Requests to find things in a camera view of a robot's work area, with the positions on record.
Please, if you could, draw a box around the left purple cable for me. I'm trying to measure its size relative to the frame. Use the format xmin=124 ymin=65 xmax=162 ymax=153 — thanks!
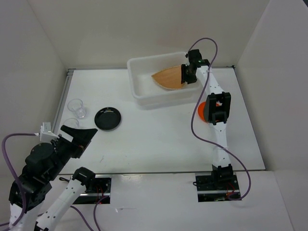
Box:
xmin=1 ymin=132 xmax=41 ymax=227

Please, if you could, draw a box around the clear plastic bin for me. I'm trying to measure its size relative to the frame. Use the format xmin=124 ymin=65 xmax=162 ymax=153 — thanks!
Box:
xmin=127 ymin=51 xmax=202 ymax=108

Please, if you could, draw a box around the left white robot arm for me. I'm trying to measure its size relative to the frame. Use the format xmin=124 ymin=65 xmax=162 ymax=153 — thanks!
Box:
xmin=1 ymin=123 xmax=98 ymax=231

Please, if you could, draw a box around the aluminium frame rail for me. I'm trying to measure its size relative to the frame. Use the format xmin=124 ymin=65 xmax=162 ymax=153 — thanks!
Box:
xmin=51 ymin=68 xmax=75 ymax=133

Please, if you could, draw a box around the woven bamboo basket tray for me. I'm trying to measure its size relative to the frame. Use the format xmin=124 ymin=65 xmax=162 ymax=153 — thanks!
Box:
xmin=152 ymin=65 xmax=184 ymax=90

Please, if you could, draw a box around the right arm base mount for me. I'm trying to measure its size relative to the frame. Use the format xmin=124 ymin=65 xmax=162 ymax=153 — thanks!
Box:
xmin=192 ymin=173 xmax=241 ymax=202

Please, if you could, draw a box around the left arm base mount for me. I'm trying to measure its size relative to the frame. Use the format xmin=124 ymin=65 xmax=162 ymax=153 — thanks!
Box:
xmin=73 ymin=175 xmax=112 ymax=205

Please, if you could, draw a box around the clear plastic cup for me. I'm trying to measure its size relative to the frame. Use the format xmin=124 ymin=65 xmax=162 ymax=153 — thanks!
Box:
xmin=67 ymin=99 xmax=86 ymax=119
xmin=63 ymin=118 xmax=79 ymax=129

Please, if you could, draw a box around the black round bowl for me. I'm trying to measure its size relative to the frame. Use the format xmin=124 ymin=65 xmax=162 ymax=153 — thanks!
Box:
xmin=94 ymin=107 xmax=121 ymax=131

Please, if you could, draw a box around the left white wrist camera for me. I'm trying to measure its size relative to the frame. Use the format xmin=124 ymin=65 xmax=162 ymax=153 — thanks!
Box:
xmin=39 ymin=122 xmax=58 ymax=142

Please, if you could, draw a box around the orange plastic plate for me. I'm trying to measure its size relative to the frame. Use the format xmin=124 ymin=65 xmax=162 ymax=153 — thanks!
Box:
xmin=197 ymin=102 xmax=208 ymax=123

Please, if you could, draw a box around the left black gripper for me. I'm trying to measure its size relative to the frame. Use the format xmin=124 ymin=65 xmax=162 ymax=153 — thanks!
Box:
xmin=47 ymin=124 xmax=98 ymax=180

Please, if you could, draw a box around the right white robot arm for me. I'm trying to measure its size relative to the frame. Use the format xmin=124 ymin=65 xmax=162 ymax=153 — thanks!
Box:
xmin=181 ymin=49 xmax=233 ymax=190

